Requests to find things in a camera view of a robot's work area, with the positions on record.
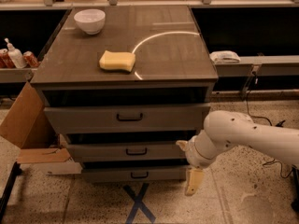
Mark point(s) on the brown cardboard box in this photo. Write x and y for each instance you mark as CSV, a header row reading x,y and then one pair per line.
x,y
27,127

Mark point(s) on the white bowl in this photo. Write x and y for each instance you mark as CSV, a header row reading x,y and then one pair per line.
x,y
90,21

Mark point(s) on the black stand leg left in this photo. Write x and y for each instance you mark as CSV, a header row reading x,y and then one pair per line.
x,y
4,198

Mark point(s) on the red soda can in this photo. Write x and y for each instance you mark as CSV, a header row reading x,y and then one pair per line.
x,y
31,59
6,59

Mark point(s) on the white pump bottle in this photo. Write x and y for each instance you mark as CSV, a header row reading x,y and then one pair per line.
x,y
15,55

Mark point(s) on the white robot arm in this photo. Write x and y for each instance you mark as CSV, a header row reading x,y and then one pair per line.
x,y
224,130

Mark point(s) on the yellow sponge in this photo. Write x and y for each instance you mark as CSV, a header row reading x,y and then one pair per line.
x,y
117,61

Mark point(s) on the red soda can left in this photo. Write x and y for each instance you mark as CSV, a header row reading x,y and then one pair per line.
x,y
6,59

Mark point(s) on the grey drawer cabinet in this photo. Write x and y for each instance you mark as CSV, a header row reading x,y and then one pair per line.
x,y
172,67

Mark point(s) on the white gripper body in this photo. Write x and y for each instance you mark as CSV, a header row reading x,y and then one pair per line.
x,y
196,155

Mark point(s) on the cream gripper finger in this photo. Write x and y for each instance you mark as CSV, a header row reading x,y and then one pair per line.
x,y
182,144
194,178

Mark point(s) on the grey top drawer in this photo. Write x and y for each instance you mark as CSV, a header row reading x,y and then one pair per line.
x,y
127,118

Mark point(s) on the folded white cloth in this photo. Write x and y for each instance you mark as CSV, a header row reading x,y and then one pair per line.
x,y
225,56

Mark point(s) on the black stand right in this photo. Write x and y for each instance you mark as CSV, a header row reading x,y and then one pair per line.
x,y
295,202

